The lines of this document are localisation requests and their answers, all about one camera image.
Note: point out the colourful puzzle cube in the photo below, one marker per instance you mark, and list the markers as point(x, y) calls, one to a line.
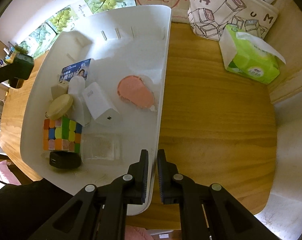
point(58, 133)

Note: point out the white handheld device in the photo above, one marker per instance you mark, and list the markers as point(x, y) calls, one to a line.
point(77, 87)

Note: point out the blue label plastic box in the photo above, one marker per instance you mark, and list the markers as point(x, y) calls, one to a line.
point(73, 71)

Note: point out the printed canvas bag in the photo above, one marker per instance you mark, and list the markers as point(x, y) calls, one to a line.
point(228, 10)

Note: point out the yellow label bottle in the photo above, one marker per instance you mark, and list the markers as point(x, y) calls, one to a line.
point(13, 56)

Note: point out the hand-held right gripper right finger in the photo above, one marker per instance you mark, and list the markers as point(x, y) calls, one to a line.
point(162, 172)

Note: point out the person's black clothing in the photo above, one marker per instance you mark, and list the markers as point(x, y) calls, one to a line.
point(20, 205)

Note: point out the pink heart-shaped case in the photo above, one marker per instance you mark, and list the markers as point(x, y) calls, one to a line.
point(134, 90)

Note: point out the pink fluffy cloth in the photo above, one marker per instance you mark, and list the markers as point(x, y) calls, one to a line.
point(3, 173)
point(138, 233)

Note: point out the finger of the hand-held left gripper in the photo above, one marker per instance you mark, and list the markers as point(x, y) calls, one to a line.
point(8, 73)

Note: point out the beige round tape measure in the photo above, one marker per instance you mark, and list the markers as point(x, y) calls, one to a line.
point(59, 106)

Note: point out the green tissue pack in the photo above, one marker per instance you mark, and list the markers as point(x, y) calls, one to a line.
point(251, 65)

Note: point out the green small box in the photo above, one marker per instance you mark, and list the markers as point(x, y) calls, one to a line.
point(23, 66)

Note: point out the white charger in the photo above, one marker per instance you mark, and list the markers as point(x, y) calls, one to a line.
point(98, 102)

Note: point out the black charger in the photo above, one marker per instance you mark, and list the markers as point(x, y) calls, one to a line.
point(63, 160)

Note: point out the beige small box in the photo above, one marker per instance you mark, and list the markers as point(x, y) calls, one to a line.
point(58, 88)

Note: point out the white plastic bin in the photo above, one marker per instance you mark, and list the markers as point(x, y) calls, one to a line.
point(131, 55)

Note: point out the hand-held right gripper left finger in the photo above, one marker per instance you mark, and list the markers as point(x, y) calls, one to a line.
point(144, 170)

